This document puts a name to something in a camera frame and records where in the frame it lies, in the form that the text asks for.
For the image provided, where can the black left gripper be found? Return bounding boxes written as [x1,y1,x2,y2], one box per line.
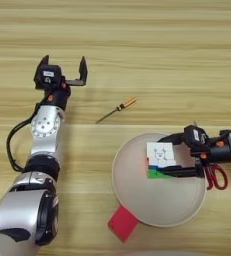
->
[37,54,89,111]

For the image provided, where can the multicoloured puzzle cube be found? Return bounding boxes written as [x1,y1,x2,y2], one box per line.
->
[146,142,177,180]

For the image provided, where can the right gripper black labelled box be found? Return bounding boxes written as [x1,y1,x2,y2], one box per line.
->
[183,124,210,150]

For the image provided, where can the screwdriver with amber handle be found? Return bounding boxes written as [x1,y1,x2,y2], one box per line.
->
[95,96,138,125]

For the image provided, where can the round beige plate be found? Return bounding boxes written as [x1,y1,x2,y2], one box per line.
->
[111,132,208,228]

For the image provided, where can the red block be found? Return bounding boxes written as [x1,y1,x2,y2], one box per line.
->
[107,204,140,244]

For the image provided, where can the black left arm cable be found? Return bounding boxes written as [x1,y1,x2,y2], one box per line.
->
[5,103,43,173]

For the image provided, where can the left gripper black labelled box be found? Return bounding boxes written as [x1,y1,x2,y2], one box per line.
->
[33,64,63,90]

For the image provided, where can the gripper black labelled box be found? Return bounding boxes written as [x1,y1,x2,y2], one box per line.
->
[33,64,63,90]
[183,124,210,150]

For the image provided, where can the red handled scissors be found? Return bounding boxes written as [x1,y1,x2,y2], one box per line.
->
[192,120,229,191]

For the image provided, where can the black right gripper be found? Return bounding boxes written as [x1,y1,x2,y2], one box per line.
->
[158,132,231,179]

